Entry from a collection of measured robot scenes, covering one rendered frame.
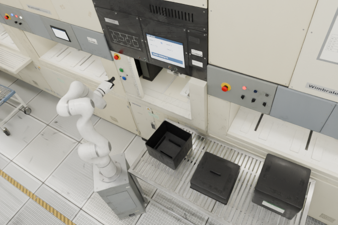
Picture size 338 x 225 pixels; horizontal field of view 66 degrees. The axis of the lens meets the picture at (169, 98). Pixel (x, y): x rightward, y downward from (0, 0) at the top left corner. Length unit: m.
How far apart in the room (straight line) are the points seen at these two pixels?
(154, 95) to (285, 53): 1.38
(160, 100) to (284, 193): 1.28
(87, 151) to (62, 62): 1.59
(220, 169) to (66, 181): 1.90
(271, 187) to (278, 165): 0.17
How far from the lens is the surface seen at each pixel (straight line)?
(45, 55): 3.50
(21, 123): 4.15
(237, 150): 2.24
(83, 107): 1.67
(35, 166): 3.61
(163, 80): 2.61
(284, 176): 1.92
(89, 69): 3.02
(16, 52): 3.89
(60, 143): 3.63
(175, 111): 2.33
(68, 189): 3.26
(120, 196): 2.40
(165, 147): 2.25
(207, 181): 2.00
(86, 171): 3.27
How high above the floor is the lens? 2.70
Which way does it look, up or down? 49 degrees down
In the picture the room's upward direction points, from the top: 10 degrees counter-clockwise
